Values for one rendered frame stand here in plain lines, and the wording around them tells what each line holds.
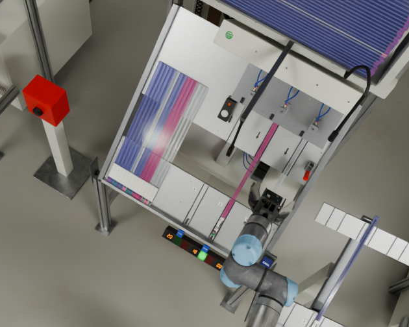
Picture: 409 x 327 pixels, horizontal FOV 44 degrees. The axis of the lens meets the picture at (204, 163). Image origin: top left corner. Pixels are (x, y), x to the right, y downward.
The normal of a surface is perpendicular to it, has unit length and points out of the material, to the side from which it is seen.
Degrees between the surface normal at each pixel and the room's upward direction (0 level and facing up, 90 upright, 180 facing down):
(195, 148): 0
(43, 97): 0
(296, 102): 47
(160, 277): 0
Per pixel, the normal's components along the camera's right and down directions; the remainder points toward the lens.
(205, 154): 0.14, -0.42
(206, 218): -0.27, 0.27
